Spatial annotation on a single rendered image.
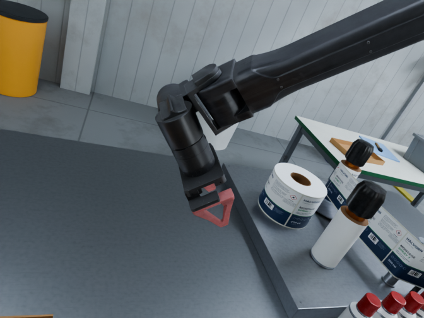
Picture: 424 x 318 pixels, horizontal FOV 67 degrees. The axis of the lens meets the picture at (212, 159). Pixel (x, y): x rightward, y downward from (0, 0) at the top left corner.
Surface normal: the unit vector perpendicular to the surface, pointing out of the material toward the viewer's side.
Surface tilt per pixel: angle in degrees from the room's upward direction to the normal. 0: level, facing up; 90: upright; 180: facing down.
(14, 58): 93
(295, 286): 0
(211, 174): 39
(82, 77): 90
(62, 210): 0
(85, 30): 90
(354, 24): 52
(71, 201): 0
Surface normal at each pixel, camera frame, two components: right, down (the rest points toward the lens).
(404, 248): -0.89, -0.11
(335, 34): -0.50, -0.63
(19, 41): 0.52, 0.61
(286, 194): -0.54, 0.24
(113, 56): 0.18, 0.54
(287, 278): 0.34, -0.82
